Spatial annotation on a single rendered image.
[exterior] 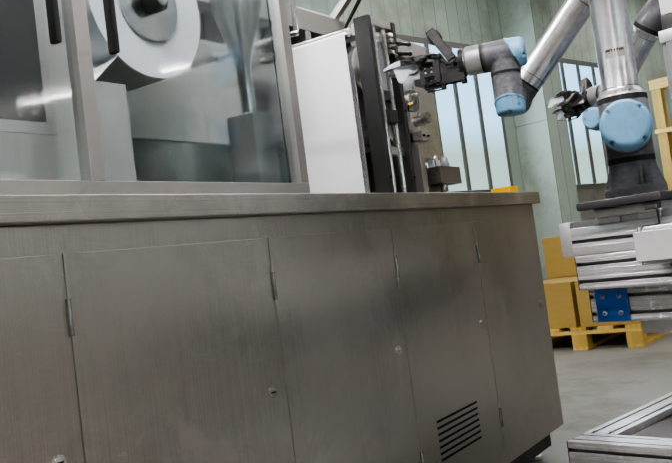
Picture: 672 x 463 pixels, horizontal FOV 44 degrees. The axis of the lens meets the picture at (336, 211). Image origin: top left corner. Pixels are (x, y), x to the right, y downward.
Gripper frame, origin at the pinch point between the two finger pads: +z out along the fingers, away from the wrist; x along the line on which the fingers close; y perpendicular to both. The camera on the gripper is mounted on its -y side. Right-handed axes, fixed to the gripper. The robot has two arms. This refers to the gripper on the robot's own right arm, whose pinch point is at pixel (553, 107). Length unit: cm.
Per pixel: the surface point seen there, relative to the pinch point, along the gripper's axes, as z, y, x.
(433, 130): 70, -3, -5
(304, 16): 33, 38, -84
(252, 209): -73, 151, -77
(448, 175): 9, 51, -13
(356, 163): -8, 86, -46
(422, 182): 0, 67, -23
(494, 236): -21, 73, -1
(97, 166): -79, 169, -102
